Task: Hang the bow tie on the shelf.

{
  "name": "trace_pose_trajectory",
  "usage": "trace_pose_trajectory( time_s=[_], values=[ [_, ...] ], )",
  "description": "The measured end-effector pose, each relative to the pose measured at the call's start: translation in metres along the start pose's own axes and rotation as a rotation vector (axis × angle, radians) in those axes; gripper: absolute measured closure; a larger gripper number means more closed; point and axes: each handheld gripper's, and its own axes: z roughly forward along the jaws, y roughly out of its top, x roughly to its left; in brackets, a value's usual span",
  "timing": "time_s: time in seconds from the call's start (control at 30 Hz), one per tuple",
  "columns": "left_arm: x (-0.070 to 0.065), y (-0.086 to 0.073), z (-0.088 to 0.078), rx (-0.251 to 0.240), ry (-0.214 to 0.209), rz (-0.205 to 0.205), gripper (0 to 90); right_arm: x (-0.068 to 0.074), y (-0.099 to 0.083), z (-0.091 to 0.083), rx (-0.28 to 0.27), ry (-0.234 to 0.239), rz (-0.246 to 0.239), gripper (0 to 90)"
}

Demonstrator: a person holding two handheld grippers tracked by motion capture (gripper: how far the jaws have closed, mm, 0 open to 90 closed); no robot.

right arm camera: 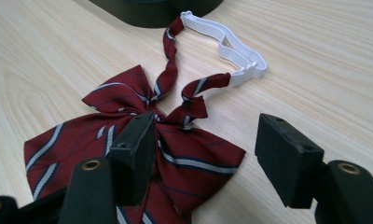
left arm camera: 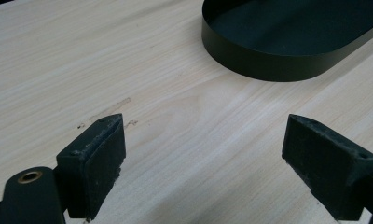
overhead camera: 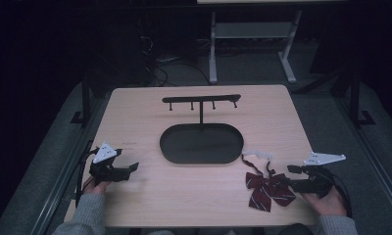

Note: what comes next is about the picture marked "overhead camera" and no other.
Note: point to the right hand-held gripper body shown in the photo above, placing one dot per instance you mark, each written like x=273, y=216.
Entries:
x=317, y=183

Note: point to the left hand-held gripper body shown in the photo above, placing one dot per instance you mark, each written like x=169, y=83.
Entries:
x=103, y=152

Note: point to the dark red striped bow tie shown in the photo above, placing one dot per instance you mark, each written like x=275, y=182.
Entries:
x=268, y=190

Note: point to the person's right hand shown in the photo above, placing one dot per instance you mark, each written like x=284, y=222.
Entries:
x=328, y=204

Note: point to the person's left hand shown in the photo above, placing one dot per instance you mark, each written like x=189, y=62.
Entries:
x=97, y=188

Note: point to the black metal stand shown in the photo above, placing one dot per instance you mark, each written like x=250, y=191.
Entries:
x=356, y=98
x=85, y=101

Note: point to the black hook rack with tray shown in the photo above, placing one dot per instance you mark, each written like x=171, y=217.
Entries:
x=201, y=143

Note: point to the grey metal rail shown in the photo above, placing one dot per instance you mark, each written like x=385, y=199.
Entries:
x=58, y=182
x=372, y=153

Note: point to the white metal desk frame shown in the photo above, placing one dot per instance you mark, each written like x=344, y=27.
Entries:
x=253, y=31

